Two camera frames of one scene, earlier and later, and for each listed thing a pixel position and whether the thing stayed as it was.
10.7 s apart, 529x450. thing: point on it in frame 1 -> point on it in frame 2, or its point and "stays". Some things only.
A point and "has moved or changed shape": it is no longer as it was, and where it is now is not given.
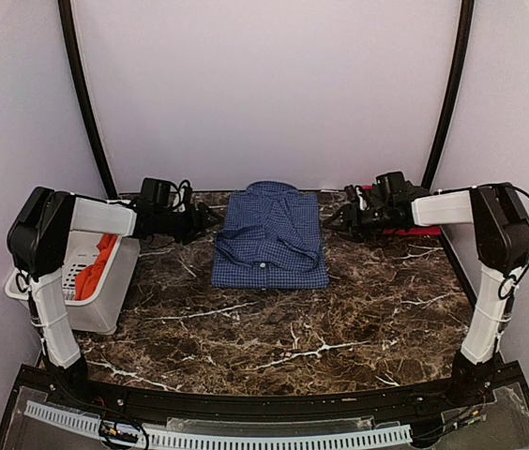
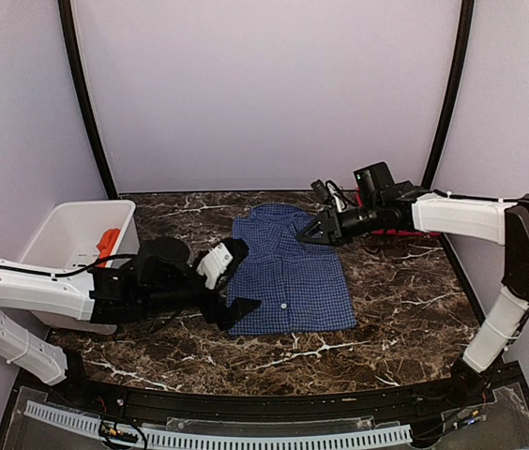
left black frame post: (68, 20) stays
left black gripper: (197, 226) -> (231, 313)
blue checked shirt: (270, 239) has moved or changed shape
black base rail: (415, 400) stays
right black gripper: (348, 212) -> (330, 225)
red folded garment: (410, 232) stays
